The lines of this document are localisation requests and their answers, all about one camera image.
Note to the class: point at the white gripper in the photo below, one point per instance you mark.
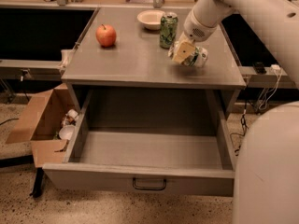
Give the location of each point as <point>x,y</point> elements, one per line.
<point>195,31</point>

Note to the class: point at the crushed white green 7up can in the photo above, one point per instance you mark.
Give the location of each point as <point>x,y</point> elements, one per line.
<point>196,59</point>

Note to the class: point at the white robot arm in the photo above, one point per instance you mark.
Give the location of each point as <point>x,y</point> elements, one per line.
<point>267,168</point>

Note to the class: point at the upright green soda can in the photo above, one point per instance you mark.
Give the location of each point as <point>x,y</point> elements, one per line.
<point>168,30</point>

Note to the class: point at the open grey top drawer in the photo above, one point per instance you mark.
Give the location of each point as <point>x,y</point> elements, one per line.
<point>191,164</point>

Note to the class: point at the white ceramic bowl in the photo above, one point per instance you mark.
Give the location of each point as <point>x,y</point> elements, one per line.
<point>150,19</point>

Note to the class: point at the grey metal cabinet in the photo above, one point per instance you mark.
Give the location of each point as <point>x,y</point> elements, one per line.
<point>134,87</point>

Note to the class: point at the black phone on ledge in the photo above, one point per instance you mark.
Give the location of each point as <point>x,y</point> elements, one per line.
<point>259,68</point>

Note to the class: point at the red apple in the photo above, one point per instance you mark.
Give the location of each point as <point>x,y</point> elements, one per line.
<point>106,35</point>

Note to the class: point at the white power adapter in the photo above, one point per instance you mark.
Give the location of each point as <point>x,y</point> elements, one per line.
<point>275,67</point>

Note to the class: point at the white cup in box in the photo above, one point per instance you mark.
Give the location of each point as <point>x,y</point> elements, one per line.
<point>73,114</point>

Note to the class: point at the white lid in box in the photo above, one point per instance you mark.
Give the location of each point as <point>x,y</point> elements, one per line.
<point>66,132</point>

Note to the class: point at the brown cardboard box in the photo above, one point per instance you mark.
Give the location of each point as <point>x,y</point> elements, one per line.
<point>40,122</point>

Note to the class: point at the black stand leg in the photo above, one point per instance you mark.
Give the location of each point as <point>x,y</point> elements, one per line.
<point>37,187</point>

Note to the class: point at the black drawer handle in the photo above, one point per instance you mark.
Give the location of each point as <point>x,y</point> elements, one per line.
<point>149,184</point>

